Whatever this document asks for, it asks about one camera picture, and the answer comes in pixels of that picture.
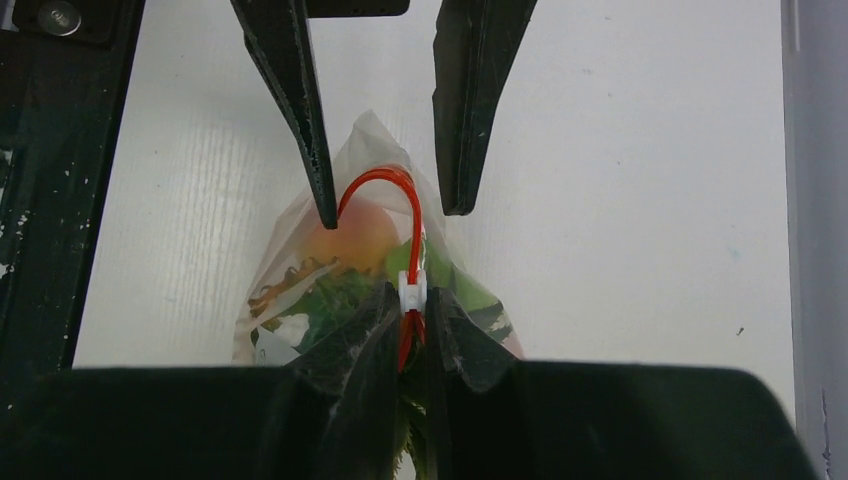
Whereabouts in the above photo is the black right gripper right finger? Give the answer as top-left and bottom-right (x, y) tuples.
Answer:
(425, 288), (816, 479)

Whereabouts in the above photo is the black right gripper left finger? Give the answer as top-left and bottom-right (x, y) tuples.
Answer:
(1, 283), (400, 479)

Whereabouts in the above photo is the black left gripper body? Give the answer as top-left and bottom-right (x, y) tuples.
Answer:
(305, 0), (410, 18)

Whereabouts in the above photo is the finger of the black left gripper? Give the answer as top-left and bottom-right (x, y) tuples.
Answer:
(231, 0), (338, 230)
(432, 0), (537, 216)

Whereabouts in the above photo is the toy pineapple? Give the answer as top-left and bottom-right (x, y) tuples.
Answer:
(234, 260), (408, 479)

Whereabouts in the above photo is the clear zip bag orange zipper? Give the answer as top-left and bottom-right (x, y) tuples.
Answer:
(232, 111), (524, 366)

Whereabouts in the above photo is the light green pepper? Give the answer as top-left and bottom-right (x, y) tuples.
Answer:
(420, 240), (513, 342)

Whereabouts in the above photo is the toy peach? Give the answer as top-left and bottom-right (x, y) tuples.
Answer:
(298, 199), (400, 273)

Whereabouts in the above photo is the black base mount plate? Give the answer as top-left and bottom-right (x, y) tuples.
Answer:
(1, 1), (144, 412)

